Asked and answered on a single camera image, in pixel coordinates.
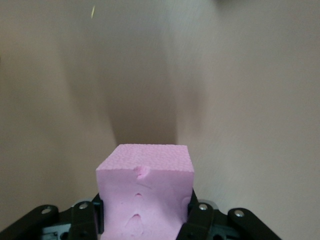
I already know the pink foam cube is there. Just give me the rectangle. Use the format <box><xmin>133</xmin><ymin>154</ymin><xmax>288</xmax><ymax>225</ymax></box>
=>
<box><xmin>95</xmin><ymin>143</ymin><xmax>195</xmax><ymax>240</ymax></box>

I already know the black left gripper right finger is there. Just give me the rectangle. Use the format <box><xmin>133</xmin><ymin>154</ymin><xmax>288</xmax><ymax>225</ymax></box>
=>
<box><xmin>176</xmin><ymin>191</ymin><xmax>281</xmax><ymax>240</ymax></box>

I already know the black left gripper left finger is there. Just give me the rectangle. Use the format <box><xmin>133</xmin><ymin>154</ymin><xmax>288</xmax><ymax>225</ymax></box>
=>
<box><xmin>0</xmin><ymin>194</ymin><xmax>105</xmax><ymax>240</ymax></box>

